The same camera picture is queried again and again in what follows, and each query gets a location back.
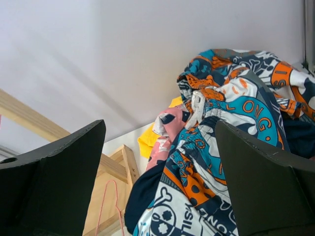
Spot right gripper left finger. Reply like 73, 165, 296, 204
0, 119, 106, 236

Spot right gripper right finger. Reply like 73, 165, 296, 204
215, 121, 315, 236

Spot navy blue shorts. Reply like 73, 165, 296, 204
125, 118, 315, 234

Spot pink hanger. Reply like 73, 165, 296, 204
94, 179, 125, 236

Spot blue orange patterned shorts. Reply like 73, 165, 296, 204
131, 49, 315, 236

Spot yellow shorts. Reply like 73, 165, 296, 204
137, 96, 184, 159

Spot pink patterned shorts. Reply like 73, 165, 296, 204
146, 104, 190, 171

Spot wooden clothes rack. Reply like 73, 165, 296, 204
0, 91, 139, 236

